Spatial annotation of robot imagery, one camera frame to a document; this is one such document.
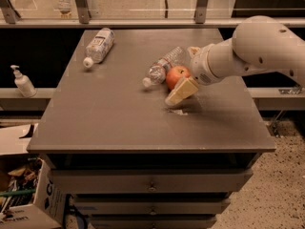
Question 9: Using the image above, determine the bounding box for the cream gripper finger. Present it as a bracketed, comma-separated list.
[188, 47, 200, 59]
[165, 76, 199, 106]

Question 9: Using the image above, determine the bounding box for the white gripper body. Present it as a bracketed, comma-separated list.
[189, 44, 222, 86]

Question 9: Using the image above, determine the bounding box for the red apple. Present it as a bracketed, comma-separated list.
[166, 65, 191, 90]

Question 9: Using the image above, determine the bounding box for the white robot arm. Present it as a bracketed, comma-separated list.
[165, 16, 305, 106]

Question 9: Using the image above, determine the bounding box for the clear water bottle red label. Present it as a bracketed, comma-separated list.
[142, 47, 186, 88]

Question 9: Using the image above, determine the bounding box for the water bottle white label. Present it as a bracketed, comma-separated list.
[83, 28, 114, 69]

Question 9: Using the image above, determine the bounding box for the white pump dispenser bottle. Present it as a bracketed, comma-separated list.
[10, 65, 37, 97]

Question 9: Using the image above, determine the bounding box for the grey drawer cabinet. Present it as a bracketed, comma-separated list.
[29, 29, 275, 229]

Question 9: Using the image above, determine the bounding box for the cardboard box with clutter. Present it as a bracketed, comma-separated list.
[0, 124, 65, 229]

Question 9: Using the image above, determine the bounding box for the metal railing frame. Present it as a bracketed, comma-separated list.
[0, 0, 305, 30]

